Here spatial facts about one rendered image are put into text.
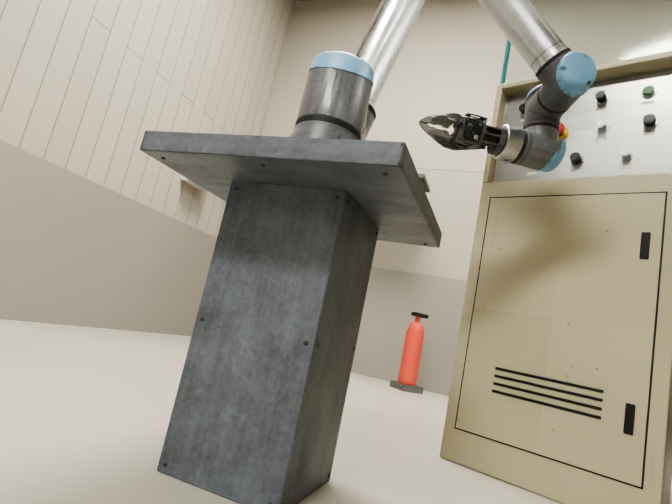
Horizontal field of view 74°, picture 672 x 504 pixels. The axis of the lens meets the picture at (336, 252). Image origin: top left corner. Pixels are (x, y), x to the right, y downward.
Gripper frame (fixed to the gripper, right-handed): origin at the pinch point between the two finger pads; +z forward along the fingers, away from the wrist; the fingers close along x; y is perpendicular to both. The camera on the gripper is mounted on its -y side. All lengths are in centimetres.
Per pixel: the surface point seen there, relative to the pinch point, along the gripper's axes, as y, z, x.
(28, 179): -145, 171, 45
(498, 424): -3, -43, 76
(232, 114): -305, 100, -45
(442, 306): -225, -105, 74
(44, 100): -152, 175, 1
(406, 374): -182, -75, 121
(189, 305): -272, 96, 127
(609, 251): 2, -59, 21
